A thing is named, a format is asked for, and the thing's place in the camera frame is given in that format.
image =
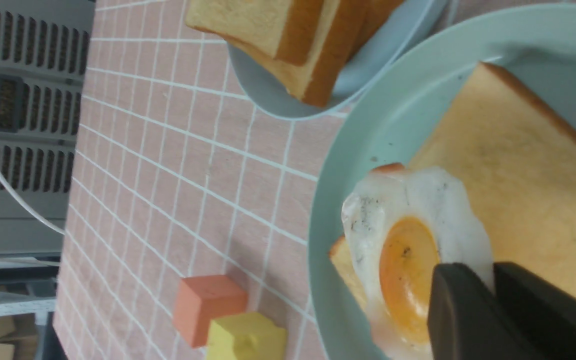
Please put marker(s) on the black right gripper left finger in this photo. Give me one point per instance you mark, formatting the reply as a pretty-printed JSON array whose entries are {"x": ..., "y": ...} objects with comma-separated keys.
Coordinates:
[{"x": 465, "y": 321}]

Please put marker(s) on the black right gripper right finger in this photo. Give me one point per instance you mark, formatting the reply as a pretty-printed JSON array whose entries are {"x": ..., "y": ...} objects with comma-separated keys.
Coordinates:
[{"x": 544, "y": 314}]

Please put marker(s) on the fried egg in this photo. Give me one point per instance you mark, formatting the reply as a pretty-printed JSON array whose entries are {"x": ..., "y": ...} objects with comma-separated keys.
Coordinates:
[{"x": 399, "y": 225}]

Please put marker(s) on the yellow foam block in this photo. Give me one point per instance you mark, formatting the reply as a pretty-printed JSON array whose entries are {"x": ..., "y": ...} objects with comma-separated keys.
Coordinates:
[{"x": 245, "y": 336}]

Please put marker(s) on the orange foam cube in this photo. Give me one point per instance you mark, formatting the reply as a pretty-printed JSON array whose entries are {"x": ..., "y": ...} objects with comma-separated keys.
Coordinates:
[{"x": 201, "y": 299}]

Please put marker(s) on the teal green plate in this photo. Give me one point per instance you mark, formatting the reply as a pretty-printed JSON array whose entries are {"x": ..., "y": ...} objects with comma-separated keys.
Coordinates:
[{"x": 392, "y": 120}]

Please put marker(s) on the light blue bread plate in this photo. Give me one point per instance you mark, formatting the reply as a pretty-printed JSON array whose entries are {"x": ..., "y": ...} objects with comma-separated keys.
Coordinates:
[{"x": 407, "y": 25}]

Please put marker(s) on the pink checkered tablecloth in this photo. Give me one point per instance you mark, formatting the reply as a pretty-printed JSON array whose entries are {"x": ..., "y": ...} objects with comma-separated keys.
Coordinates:
[{"x": 177, "y": 174}]

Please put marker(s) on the grey vented cabinet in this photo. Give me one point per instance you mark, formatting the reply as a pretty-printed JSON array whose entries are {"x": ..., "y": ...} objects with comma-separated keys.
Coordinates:
[{"x": 44, "y": 45}]

